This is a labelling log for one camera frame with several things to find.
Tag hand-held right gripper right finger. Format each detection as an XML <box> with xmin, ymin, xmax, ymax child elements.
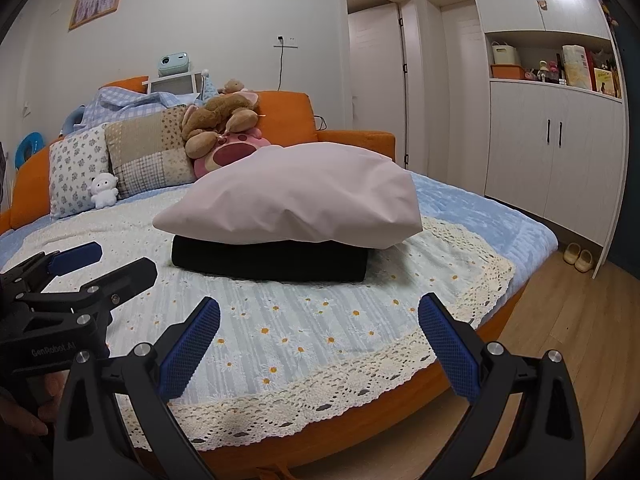
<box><xmin>417</xmin><ymin>292</ymin><xmax>587</xmax><ymax>480</ymax></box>

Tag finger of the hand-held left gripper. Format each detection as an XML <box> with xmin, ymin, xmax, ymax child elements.
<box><xmin>30</xmin><ymin>257</ymin><xmax>158</xmax><ymax>327</ymax></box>
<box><xmin>2</xmin><ymin>241</ymin><xmax>103</xmax><ymax>297</ymax></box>

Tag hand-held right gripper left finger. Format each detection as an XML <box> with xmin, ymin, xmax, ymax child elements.
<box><xmin>52</xmin><ymin>296</ymin><xmax>222</xmax><ymax>480</ymax></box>

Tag pink hooded jacket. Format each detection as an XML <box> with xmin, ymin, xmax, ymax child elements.
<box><xmin>152</xmin><ymin>142</ymin><xmax>423</xmax><ymax>251</ymax></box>

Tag person's left hand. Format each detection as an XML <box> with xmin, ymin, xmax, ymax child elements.
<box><xmin>0</xmin><ymin>385</ymin><xmax>68</xmax><ymax>436</ymax></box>

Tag small white bear plush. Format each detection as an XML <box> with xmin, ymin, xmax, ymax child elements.
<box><xmin>90</xmin><ymin>172</ymin><xmax>120</xmax><ymax>209</ymax></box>

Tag floral white pillow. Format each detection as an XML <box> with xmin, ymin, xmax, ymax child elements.
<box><xmin>48</xmin><ymin>124</ymin><xmax>118</xmax><ymax>220</ymax></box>

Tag daisy print lace blanket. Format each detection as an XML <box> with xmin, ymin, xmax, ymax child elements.
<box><xmin>0</xmin><ymin>200</ymin><xmax>516</xmax><ymax>453</ymax></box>

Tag black folded garment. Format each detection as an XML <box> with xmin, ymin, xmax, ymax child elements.
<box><xmin>171</xmin><ymin>234</ymin><xmax>371</xmax><ymax>283</ymax></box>

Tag beige patchwork pillow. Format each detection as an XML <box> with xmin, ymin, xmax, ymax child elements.
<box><xmin>104</xmin><ymin>105</ymin><xmax>198</xmax><ymax>201</ymax></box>

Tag grey blue neck pillow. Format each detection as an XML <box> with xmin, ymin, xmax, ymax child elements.
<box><xmin>62</xmin><ymin>105</ymin><xmax>87</xmax><ymax>136</ymax></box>

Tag blue checked duvet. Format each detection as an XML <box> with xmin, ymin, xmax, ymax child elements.
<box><xmin>80</xmin><ymin>85</ymin><xmax>203</xmax><ymax>128</ymax></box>

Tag pink bear plush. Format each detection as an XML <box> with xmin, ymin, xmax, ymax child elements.
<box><xmin>192</xmin><ymin>127</ymin><xmax>283</xmax><ymax>180</ymax></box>

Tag orange cushion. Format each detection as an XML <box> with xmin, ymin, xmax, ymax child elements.
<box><xmin>97</xmin><ymin>76</ymin><xmax>150</xmax><ymax>95</ymax></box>

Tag brown teddy bear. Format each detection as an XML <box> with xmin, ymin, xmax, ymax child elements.
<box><xmin>181</xmin><ymin>91</ymin><xmax>261</xmax><ymax>161</ymax></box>

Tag white bedside stand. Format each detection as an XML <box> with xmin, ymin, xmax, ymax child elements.
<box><xmin>142</xmin><ymin>72</ymin><xmax>203</xmax><ymax>96</ymax></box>

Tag blue party hat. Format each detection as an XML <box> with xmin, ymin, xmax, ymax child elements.
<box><xmin>200</xmin><ymin>69</ymin><xmax>220</xmax><ymax>106</ymax></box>

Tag white wardrobe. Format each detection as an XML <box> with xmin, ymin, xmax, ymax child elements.
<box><xmin>462</xmin><ymin>0</ymin><xmax>628</xmax><ymax>281</ymax></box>

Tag teal projector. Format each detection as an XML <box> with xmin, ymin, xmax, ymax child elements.
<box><xmin>157</xmin><ymin>51</ymin><xmax>191</xmax><ymax>77</ymax></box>

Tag white room door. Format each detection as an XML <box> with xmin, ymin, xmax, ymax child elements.
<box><xmin>344</xmin><ymin>0</ymin><xmax>416</xmax><ymax>171</ymax></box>
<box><xmin>427</xmin><ymin>0</ymin><xmax>493</xmax><ymax>196</ymax></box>

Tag orange storage box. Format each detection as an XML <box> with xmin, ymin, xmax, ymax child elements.
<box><xmin>490</xmin><ymin>64</ymin><xmax>527</xmax><ymax>81</ymax></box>

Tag white storage basket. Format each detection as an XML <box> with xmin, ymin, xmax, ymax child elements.
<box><xmin>490</xmin><ymin>41</ymin><xmax>517</xmax><ymax>67</ymax></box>

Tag row of books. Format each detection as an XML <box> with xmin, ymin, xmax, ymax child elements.
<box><xmin>592</xmin><ymin>67</ymin><xmax>622</xmax><ymax>98</ymax></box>

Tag white yellow paper pack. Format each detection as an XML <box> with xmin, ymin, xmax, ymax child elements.
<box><xmin>561</xmin><ymin>44</ymin><xmax>591</xmax><ymax>87</ymax></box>

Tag bright blue ring pillow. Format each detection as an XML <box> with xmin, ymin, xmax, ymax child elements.
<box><xmin>15</xmin><ymin>131</ymin><xmax>43</xmax><ymax>168</ymax></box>

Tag orange bed frame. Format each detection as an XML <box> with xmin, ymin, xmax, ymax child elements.
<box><xmin>0</xmin><ymin>76</ymin><xmax>531</xmax><ymax>480</ymax></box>

